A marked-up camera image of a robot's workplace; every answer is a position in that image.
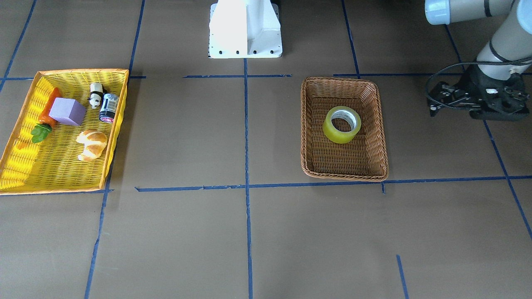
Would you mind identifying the yellow plastic basket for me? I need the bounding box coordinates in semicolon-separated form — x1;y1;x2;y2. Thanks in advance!
0;69;129;195

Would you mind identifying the purple foam block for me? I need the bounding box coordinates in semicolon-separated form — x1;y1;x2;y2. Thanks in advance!
48;97;87;126

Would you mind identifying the brown wicker basket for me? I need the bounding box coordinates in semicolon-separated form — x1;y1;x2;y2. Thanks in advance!
300;76;388;182

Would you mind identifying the yellow tape roll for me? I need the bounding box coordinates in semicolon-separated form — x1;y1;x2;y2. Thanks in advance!
322;106;362;144

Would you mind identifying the small dark jar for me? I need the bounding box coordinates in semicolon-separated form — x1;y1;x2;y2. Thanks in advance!
99;93;118;123

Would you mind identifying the toy croissant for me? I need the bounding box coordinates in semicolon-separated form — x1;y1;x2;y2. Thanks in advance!
76;129;108;162

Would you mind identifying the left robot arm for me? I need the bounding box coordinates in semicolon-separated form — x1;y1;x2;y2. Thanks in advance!
424;0;532;121

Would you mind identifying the toy panda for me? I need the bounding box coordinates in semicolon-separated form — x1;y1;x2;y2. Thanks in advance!
88;83;107;109

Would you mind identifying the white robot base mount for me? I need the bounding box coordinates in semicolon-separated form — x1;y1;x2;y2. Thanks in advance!
208;0;283;59

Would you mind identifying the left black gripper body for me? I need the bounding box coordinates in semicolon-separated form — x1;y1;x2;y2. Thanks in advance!
461;65;530;121

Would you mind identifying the toy carrot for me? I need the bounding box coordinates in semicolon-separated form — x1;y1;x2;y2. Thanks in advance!
30;88;62;144

